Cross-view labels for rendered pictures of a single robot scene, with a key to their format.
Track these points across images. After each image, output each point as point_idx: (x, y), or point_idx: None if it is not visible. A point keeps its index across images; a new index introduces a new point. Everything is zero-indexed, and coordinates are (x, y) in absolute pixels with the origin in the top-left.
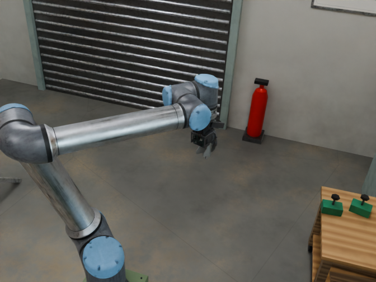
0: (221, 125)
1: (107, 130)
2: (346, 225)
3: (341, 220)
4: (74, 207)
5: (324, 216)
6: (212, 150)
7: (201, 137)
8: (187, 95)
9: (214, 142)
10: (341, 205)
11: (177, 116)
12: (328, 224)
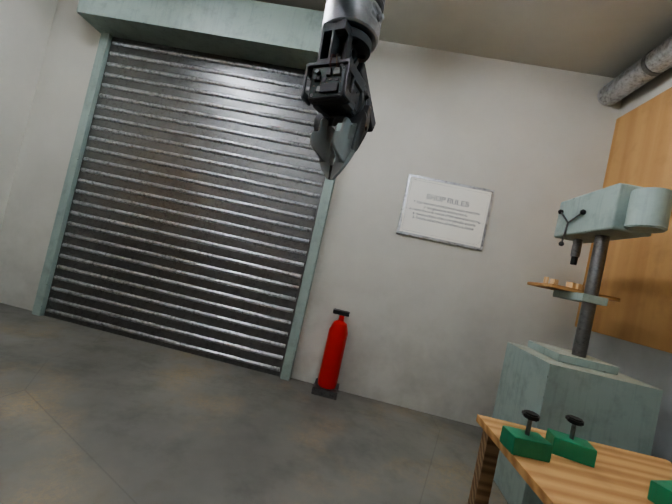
0: (372, 116)
1: None
2: (573, 479)
3: (556, 470)
4: None
5: (522, 460)
6: (354, 148)
7: (337, 66)
8: None
9: (362, 116)
10: (541, 437)
11: None
12: (541, 475)
